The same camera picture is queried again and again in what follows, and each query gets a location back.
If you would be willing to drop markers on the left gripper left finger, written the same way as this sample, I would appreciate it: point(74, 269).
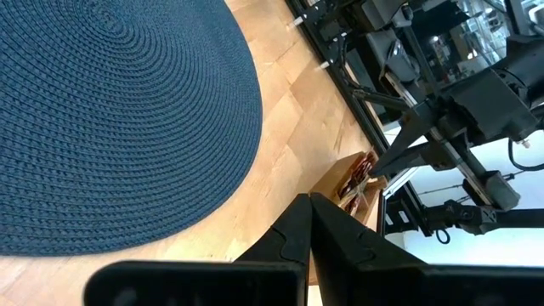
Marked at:
point(289, 244)

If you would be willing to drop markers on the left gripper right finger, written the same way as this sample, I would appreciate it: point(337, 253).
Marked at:
point(344, 251)

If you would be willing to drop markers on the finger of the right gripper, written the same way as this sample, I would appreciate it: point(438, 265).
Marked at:
point(414, 127)
point(425, 155)

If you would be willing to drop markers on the beige vanilla tea bag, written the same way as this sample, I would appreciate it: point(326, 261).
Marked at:
point(355, 199)

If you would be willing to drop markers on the round dark blue woven mat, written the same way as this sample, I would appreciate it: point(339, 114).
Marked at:
point(127, 127)

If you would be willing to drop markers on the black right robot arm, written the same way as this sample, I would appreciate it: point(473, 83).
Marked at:
point(527, 64)

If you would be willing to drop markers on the wooden compartment tray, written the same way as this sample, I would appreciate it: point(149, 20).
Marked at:
point(331, 178)

